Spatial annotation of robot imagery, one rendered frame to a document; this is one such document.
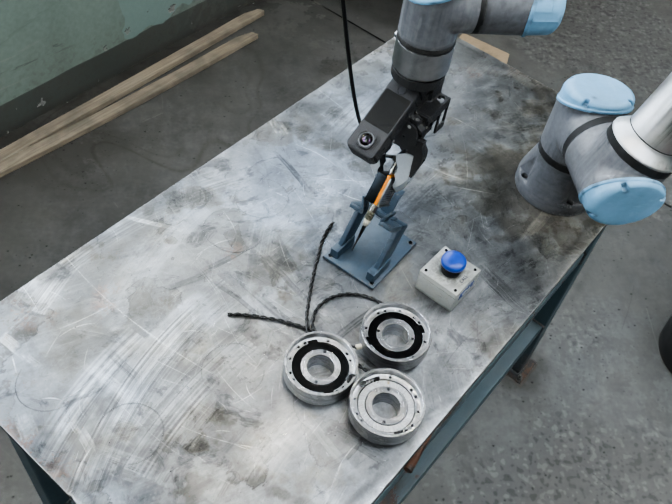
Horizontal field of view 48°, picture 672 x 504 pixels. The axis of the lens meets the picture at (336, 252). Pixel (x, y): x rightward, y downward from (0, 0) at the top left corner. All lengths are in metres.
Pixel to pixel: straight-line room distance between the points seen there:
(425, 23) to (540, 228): 0.55
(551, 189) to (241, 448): 0.70
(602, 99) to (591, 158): 0.11
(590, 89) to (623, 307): 1.22
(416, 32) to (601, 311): 1.57
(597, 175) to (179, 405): 0.70
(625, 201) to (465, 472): 0.98
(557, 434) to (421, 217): 0.95
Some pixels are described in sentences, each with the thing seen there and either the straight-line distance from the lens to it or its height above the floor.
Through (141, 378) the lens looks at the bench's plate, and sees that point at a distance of 1.11.
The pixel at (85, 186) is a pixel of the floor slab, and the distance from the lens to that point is 2.48.
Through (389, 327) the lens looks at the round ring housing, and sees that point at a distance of 1.15.
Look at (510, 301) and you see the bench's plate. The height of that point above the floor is 0.80.
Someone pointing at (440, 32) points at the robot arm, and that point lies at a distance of 0.95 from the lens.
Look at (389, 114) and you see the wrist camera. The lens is 1.01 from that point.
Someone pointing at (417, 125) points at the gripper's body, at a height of 1.10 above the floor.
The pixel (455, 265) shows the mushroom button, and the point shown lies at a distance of 1.17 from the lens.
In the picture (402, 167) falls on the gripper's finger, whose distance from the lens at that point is 1.09.
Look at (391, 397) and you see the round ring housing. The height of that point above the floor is 0.82.
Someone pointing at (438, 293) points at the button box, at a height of 0.82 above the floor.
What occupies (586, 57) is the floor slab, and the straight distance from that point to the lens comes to 3.32.
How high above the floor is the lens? 1.76
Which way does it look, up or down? 50 degrees down
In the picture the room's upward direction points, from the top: 9 degrees clockwise
